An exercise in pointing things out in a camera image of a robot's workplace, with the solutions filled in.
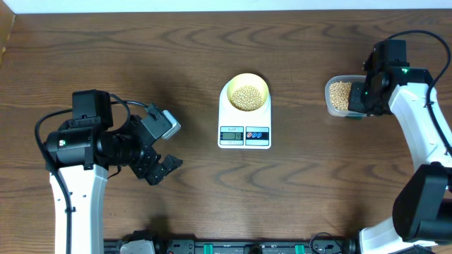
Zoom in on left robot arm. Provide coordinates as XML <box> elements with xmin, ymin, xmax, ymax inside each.
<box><xmin>35</xmin><ymin>90</ymin><xmax>183</xmax><ymax>253</ymax></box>

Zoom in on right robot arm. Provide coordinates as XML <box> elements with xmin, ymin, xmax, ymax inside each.
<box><xmin>347</xmin><ymin>39</ymin><xmax>451</xmax><ymax>253</ymax></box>

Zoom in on white digital kitchen scale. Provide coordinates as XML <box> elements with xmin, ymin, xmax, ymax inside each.
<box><xmin>218</xmin><ymin>83</ymin><xmax>272</xmax><ymax>150</ymax></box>

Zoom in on soybeans in bowl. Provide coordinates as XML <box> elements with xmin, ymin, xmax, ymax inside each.
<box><xmin>230</xmin><ymin>85</ymin><xmax>263</xmax><ymax>111</ymax></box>

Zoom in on pale yellow bowl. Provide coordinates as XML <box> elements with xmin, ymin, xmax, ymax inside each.
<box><xmin>226</xmin><ymin>73</ymin><xmax>269</xmax><ymax>109</ymax></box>

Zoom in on clear plastic bean container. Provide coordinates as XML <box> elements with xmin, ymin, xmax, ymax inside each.
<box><xmin>325</xmin><ymin>75</ymin><xmax>365</xmax><ymax>117</ymax></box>

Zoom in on left black cable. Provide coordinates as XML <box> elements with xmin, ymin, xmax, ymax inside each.
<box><xmin>34</xmin><ymin>93</ymin><xmax>149</xmax><ymax>254</ymax></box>

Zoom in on black mounting rail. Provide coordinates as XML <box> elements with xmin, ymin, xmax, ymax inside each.
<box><xmin>104</xmin><ymin>230</ymin><xmax>360</xmax><ymax>254</ymax></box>

